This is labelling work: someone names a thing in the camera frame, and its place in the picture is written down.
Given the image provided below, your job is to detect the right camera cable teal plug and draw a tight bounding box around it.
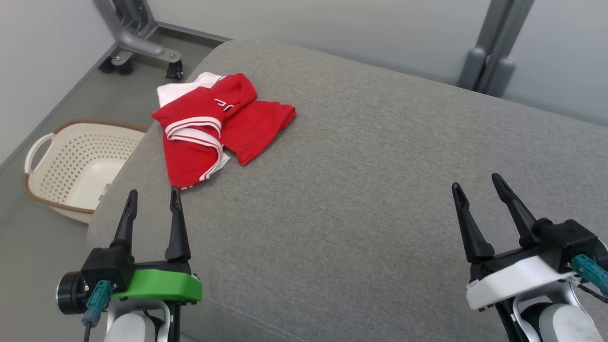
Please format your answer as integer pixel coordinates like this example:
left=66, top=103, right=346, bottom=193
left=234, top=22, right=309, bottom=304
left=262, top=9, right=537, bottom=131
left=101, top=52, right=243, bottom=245
left=571, top=254, right=608, bottom=304

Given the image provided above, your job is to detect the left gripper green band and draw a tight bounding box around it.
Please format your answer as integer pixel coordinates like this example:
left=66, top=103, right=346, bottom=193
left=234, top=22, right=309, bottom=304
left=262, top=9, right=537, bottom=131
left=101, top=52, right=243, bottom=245
left=110, top=187, right=203, bottom=304

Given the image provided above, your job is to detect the grey fabric sofa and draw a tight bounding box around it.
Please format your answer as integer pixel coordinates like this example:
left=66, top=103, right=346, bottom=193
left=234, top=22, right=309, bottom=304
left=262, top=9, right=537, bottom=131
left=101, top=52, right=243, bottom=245
left=87, top=39, right=608, bottom=342

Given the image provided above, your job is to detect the cream plastic laundry basket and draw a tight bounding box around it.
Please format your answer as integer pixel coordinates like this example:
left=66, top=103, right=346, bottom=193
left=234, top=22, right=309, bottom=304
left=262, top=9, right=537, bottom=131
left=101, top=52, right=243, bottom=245
left=24, top=119, right=147, bottom=225

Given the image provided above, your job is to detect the plain red garment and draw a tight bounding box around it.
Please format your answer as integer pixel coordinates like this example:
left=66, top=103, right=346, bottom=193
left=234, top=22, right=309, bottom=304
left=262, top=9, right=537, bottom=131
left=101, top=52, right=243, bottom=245
left=221, top=100, right=296, bottom=166

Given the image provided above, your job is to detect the grey wall partition post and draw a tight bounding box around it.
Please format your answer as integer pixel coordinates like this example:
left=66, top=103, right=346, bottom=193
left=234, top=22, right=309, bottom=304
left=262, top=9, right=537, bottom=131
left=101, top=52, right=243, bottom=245
left=457, top=0, right=535, bottom=98

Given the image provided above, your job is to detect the red white striped jersey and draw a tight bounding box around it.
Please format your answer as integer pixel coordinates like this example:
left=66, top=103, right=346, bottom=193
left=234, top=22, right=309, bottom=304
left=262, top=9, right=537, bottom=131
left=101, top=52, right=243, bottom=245
left=152, top=71, right=258, bottom=190

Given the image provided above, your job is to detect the camera cable teal plug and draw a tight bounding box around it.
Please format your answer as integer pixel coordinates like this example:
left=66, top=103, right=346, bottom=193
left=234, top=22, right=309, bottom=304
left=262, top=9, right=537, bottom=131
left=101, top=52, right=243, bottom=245
left=571, top=254, right=608, bottom=304
left=81, top=280, right=114, bottom=342

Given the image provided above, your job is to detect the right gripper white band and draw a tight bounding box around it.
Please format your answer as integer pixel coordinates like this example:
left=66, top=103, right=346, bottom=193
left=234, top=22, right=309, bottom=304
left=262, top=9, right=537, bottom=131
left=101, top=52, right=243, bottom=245
left=451, top=173, right=578, bottom=312

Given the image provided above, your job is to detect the left camera cable teal plug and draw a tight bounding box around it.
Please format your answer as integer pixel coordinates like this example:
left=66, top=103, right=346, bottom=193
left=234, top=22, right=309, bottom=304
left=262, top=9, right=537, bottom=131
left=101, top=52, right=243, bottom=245
left=81, top=280, right=114, bottom=342

